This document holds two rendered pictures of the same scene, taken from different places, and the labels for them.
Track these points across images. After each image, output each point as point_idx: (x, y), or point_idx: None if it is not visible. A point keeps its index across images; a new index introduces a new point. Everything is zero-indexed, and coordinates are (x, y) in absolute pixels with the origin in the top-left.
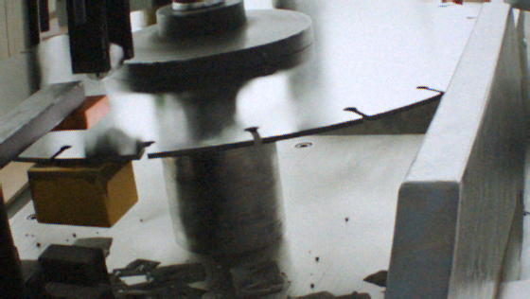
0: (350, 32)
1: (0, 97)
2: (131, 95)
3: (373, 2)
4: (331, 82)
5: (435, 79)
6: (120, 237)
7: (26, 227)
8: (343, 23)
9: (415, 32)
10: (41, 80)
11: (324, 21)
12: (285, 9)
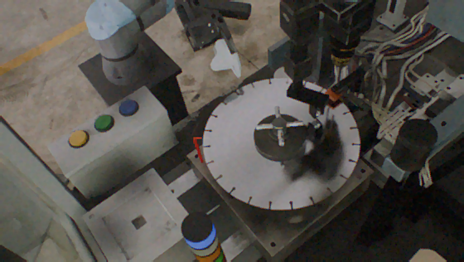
0: (249, 123)
1: (335, 152)
2: (309, 118)
3: (219, 146)
4: (279, 95)
5: (264, 84)
6: None
7: (325, 200)
8: (244, 132)
9: (239, 113)
10: (320, 154)
11: (245, 137)
12: (241, 156)
